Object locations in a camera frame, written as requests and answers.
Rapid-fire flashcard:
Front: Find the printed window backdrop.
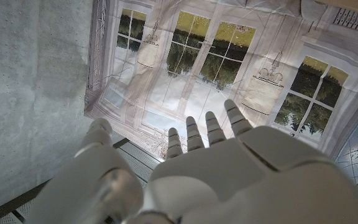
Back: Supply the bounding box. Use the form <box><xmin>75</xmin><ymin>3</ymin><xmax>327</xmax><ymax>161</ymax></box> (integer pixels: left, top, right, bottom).
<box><xmin>84</xmin><ymin>0</ymin><xmax>358</xmax><ymax>203</ymax></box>

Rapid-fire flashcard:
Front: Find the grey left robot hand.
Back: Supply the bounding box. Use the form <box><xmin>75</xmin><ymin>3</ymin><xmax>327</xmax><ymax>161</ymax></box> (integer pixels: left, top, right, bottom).
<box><xmin>25</xmin><ymin>98</ymin><xmax>358</xmax><ymax>224</ymax></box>

